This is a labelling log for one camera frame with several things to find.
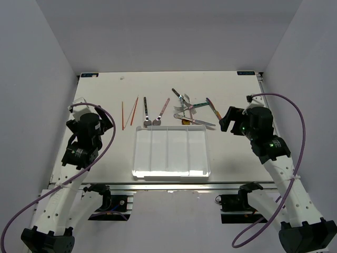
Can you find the black handled spoon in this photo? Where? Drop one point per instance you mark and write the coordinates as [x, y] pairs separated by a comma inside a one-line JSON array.
[[147, 121]]

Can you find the rainbow iridescent spoon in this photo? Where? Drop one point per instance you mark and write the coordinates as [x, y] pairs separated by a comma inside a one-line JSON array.
[[184, 122]]

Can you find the pink handled spoon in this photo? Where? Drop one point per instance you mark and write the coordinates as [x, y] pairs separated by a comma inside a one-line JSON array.
[[157, 121]]

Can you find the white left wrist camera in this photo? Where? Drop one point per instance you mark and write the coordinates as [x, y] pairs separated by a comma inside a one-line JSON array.
[[79, 105]]

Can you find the orange chopstick left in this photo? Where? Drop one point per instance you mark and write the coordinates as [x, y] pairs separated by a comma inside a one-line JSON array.
[[122, 116]]

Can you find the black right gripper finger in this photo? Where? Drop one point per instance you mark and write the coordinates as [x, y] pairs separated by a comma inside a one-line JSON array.
[[231, 114], [224, 123]]

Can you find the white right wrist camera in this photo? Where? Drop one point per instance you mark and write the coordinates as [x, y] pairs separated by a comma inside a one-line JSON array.
[[254, 101]]

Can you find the orange chopstick right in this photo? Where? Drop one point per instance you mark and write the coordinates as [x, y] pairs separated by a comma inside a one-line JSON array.
[[134, 110]]

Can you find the green handled fork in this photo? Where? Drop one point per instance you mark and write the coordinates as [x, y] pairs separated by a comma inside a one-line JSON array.
[[178, 108]]

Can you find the blue label sticker left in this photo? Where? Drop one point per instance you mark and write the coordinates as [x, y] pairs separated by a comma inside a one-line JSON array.
[[89, 75]]

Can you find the white divided cutlery tray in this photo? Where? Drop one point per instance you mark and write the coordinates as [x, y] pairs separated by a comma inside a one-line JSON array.
[[171, 152]]

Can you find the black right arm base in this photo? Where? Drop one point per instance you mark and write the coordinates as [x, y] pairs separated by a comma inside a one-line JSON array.
[[235, 208]]

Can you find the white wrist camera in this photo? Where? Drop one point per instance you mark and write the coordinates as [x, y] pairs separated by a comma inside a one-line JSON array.
[[79, 105], [254, 101]]

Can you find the blue label sticker right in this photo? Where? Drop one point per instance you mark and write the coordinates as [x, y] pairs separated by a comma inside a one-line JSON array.
[[245, 73]]

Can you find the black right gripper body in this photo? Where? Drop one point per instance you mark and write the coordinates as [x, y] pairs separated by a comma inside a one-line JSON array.
[[250, 133]]

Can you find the rainbow iridescent knife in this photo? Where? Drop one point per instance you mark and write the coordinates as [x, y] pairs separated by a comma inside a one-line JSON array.
[[214, 109]]

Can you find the black handled fork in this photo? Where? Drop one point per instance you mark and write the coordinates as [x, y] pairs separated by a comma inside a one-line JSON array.
[[181, 97]]

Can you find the pink handled fork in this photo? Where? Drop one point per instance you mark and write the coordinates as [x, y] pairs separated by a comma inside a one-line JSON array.
[[190, 108]]

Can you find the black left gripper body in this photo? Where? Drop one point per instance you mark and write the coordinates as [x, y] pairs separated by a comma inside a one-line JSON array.
[[105, 124]]

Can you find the orange chopstick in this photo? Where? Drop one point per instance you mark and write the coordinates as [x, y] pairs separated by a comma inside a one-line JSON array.
[[134, 110], [122, 116]]

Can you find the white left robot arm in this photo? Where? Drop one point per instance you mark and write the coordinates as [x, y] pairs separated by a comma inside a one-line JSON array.
[[54, 230]]

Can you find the blue label sticker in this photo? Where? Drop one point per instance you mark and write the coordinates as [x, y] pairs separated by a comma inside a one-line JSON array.
[[89, 75], [245, 73]]

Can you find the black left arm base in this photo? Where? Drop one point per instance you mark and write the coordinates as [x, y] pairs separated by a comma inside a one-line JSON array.
[[114, 207]]

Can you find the ornate silver knife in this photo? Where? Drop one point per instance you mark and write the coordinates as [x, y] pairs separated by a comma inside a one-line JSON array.
[[178, 116]]

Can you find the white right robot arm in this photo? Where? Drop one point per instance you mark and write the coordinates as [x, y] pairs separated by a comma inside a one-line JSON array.
[[301, 227]]

